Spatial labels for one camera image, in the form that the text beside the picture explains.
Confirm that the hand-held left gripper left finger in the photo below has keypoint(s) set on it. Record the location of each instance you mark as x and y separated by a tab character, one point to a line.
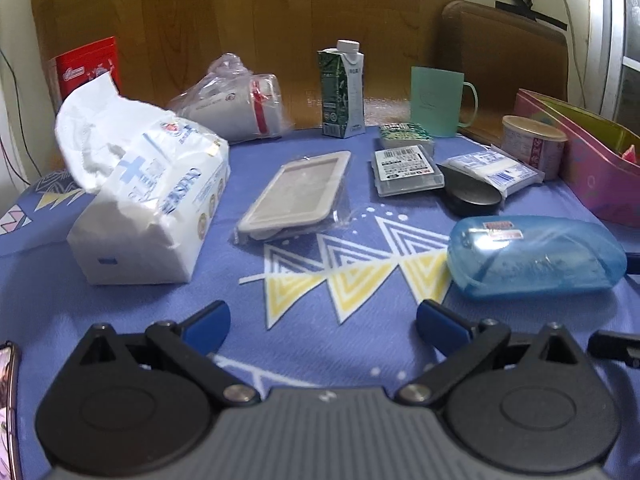
207	327

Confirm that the white window frame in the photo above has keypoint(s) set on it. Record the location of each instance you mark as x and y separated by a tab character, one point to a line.
607	35

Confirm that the small white tissue pack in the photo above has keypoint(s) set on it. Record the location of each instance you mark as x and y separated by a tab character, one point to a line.
492	170

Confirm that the large white tissue pack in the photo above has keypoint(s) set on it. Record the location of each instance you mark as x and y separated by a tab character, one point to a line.
145	200

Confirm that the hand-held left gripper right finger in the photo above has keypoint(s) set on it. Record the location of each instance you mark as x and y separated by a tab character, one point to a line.
440	327

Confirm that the wooden board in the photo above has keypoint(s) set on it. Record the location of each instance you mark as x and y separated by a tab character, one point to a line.
225	15

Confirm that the pink tin box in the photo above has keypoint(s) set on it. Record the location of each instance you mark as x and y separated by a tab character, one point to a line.
595	170

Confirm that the green plastic cup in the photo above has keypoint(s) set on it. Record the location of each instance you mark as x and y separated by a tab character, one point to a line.
437	102

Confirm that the black tape cross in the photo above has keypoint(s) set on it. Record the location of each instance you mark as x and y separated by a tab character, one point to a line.
530	10

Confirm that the red cardboard box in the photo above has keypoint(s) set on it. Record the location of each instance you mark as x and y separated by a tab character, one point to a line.
85	67

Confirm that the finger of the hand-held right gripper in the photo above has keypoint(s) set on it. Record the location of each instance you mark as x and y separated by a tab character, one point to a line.
615	347

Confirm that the clear plastic box white label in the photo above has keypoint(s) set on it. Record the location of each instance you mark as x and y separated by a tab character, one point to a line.
405	170

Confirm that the grey case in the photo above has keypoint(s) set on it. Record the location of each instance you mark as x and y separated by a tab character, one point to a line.
295	195

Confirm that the bagged white cups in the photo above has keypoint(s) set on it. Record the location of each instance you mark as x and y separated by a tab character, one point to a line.
235	102

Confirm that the blue printed tablecloth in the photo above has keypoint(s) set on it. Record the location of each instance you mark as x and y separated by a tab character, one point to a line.
210	270

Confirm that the brown chair back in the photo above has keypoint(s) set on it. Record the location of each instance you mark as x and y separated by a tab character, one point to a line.
505	70

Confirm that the green patterned packet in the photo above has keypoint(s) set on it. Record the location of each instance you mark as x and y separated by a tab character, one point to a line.
405	134

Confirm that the green milk carton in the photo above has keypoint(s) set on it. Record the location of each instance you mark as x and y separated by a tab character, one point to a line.
342	90

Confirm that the blue plastic case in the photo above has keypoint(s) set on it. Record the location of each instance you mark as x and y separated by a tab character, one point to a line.
535	260

